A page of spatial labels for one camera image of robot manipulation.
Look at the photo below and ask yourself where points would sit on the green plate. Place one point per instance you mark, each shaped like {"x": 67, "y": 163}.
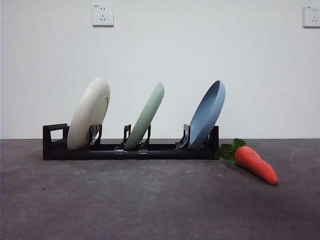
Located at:
{"x": 147, "y": 115}

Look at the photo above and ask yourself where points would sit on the orange carrot with green leaves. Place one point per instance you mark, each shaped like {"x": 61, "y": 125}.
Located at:
{"x": 255, "y": 162}

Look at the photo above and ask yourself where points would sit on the blue plate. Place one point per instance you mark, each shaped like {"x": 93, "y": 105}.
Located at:
{"x": 205, "y": 120}

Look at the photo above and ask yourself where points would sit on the white wall socket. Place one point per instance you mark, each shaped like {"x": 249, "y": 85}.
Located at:
{"x": 312, "y": 16}
{"x": 103, "y": 15}

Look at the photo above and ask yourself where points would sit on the black plate rack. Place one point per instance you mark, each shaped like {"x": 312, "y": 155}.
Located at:
{"x": 62, "y": 153}

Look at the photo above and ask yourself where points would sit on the cream plate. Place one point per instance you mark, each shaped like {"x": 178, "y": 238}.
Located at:
{"x": 85, "y": 117}

